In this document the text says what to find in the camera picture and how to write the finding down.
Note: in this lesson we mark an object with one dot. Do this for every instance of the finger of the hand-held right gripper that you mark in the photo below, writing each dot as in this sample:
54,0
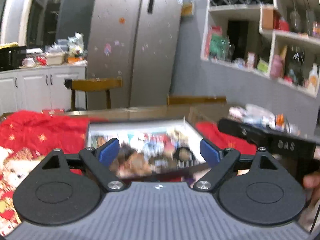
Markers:
240,131

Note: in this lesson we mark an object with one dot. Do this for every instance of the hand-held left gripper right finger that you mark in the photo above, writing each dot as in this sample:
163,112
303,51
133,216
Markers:
210,153

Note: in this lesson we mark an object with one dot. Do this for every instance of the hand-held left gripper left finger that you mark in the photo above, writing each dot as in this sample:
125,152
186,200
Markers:
109,152

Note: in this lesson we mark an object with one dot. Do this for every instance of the black white-trimmed scrunchie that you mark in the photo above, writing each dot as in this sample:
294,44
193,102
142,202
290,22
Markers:
183,152

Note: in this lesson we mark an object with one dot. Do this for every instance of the dark grey cardboard box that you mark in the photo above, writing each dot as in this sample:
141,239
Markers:
140,126

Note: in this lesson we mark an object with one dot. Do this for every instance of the person's right hand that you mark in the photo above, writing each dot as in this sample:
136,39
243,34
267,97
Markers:
312,181

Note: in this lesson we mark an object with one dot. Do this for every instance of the pink crumpled tissue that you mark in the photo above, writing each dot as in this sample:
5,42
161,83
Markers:
238,112

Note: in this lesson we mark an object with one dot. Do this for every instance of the brown furry scrunchie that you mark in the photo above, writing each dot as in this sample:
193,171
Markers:
132,162

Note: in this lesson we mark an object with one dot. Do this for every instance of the printed paper sheet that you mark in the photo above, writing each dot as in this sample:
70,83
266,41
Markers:
140,138

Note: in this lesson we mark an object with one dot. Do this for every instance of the wooden chair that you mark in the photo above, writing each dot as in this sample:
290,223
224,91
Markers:
95,85
197,100

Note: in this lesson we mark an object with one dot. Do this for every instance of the white bottle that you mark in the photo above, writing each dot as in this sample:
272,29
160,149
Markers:
313,80

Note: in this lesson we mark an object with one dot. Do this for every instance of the small green box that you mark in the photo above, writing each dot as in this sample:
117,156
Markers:
262,65

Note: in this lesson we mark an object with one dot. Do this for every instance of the pink bottle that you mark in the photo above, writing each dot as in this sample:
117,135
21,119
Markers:
276,66

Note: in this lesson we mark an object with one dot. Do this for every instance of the red bear printed blanket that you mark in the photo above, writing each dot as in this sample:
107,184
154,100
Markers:
37,130

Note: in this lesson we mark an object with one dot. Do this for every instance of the dark glass bottle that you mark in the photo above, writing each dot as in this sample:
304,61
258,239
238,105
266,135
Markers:
295,65

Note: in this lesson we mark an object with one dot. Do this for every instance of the green printed bag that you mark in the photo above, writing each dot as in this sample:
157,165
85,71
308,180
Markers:
218,45

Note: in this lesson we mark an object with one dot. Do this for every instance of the white kitchen cabinet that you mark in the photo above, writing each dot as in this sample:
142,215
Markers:
37,87

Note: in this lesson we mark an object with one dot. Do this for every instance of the pink cartoon fridge sticker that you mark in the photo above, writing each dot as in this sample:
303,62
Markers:
107,49

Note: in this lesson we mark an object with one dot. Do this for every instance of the beige basin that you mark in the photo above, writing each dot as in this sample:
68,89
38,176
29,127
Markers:
55,58

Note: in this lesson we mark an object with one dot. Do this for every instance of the silver refrigerator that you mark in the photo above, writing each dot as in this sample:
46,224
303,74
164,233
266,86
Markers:
135,42

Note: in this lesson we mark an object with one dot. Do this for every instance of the red container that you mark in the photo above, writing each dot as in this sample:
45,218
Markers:
282,25

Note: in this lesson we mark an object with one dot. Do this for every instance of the brown wooden box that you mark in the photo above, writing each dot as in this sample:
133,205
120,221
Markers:
268,18

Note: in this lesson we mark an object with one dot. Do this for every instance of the orange fridge sticker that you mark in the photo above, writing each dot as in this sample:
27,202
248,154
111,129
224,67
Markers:
122,20

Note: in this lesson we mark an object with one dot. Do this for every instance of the black microwave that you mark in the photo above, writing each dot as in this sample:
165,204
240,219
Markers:
11,58

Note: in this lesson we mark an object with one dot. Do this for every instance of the white wall shelf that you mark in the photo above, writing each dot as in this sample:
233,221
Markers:
265,36

